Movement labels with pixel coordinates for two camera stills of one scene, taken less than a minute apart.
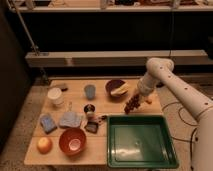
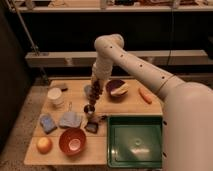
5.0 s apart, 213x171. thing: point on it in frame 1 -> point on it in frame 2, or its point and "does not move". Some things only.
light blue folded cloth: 70,119 does not move
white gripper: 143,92 -> 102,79
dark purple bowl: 114,84 does not move
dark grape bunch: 132,104 -> 96,91
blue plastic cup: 90,90 does not move
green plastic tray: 137,142 does not move
